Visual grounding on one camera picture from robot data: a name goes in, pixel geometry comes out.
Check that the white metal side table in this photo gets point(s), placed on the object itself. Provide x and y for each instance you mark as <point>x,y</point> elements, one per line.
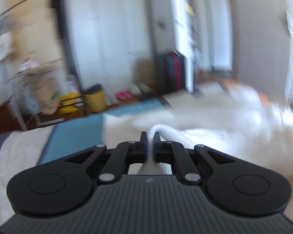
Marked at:
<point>23,105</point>

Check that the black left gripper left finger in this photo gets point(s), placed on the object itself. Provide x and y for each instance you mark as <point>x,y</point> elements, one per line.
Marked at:
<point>63,185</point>

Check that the pink slippers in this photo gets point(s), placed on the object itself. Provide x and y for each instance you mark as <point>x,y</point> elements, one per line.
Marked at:
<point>124,95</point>

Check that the black red suitcase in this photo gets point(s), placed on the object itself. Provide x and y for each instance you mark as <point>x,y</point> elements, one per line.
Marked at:
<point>170,72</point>

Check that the yellow plastic bag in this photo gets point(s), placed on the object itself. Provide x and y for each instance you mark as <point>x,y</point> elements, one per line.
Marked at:
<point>70,103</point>

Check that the white wardrobe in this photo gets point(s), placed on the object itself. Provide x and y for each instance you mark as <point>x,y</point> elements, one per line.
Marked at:
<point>111,43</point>

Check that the brown paper bag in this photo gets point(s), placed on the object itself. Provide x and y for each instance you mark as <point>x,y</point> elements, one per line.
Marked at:
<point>47,95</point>

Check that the yellow trash bin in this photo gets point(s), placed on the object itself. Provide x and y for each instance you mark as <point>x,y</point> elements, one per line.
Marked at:
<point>95,98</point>

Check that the white room door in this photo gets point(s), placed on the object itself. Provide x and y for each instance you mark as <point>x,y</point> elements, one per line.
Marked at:
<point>263,45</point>

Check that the white fleece zip jacket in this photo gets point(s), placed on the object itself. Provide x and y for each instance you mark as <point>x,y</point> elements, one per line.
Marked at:
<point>234,122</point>

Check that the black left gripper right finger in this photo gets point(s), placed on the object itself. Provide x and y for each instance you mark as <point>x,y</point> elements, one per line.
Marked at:
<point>234,185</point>

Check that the beige wooden cabinet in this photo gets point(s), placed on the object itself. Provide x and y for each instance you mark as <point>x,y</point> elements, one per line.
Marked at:
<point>35,37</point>

